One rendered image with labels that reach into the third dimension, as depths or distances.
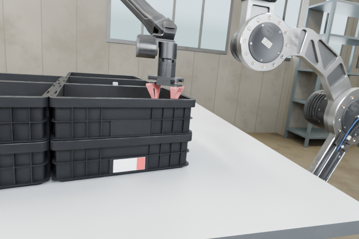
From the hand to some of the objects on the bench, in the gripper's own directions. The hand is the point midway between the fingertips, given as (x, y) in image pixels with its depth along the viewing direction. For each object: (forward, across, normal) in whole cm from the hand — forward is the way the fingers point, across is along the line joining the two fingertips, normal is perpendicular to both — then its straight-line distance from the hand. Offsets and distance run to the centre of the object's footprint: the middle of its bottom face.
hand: (163, 104), depth 72 cm
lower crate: (+20, +41, +32) cm, 56 cm away
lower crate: (+20, +14, +3) cm, 24 cm away
